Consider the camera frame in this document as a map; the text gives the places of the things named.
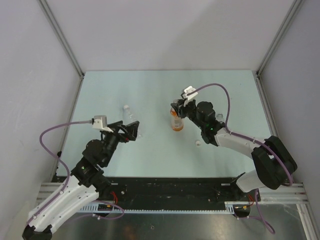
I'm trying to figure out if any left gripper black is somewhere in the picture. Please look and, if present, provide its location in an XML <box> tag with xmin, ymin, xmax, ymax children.
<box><xmin>102</xmin><ymin>120</ymin><xmax>139</xmax><ymax>166</ymax></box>

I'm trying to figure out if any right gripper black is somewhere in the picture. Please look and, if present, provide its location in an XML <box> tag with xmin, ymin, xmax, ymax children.
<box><xmin>172</xmin><ymin>97</ymin><xmax>205</xmax><ymax>130</ymax></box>

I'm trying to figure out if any clear unlabelled plastic bottle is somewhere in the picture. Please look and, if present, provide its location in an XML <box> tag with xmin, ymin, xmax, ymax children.
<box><xmin>123</xmin><ymin>104</ymin><xmax>142</xmax><ymax>138</ymax></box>

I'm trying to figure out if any orange label bottle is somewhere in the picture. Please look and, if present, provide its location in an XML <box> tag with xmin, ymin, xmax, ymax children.
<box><xmin>170</xmin><ymin>107</ymin><xmax>184</xmax><ymax>132</ymax></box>

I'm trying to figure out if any blue label water bottle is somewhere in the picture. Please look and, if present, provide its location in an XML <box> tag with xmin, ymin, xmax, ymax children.
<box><xmin>216</xmin><ymin>113</ymin><xmax>225</xmax><ymax>122</ymax></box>

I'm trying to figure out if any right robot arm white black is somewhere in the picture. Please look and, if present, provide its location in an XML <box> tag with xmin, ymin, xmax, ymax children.
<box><xmin>171</xmin><ymin>99</ymin><xmax>298</xmax><ymax>201</ymax></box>

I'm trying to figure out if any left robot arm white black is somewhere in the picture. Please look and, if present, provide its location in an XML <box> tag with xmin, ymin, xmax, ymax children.
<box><xmin>22</xmin><ymin>115</ymin><xmax>140</xmax><ymax>240</ymax></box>

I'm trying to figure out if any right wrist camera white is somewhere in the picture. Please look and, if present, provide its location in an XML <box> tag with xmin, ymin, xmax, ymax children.
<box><xmin>181</xmin><ymin>85</ymin><xmax>198</xmax><ymax>107</ymax></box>

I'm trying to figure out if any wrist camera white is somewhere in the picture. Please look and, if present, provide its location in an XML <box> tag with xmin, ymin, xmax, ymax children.
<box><xmin>181</xmin><ymin>85</ymin><xmax>198</xmax><ymax>107</ymax></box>
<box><xmin>92</xmin><ymin>115</ymin><xmax>114</xmax><ymax>133</ymax></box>

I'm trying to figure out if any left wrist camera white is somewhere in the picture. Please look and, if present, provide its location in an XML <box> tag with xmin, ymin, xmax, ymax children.
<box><xmin>92</xmin><ymin>115</ymin><xmax>114</xmax><ymax>133</ymax></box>

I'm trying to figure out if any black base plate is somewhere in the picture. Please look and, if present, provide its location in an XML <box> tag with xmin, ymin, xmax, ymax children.
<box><xmin>99</xmin><ymin>176</ymin><xmax>255</xmax><ymax>207</ymax></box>

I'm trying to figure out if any grey slotted cable duct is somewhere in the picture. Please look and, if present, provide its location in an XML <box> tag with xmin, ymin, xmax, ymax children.
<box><xmin>77</xmin><ymin>201</ymin><xmax>249</xmax><ymax>214</ymax></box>

